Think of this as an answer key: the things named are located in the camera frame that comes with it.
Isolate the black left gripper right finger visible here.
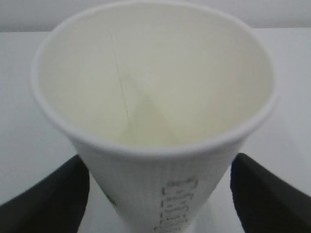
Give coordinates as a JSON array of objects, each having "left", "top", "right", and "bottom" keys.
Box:
[{"left": 230, "top": 153, "right": 311, "bottom": 233}]

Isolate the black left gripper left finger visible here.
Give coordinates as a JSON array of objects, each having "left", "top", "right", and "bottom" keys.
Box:
[{"left": 0, "top": 155, "right": 89, "bottom": 233}]

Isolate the white paper cup green print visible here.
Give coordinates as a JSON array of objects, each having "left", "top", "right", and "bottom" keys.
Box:
[{"left": 31, "top": 0, "right": 279, "bottom": 233}]

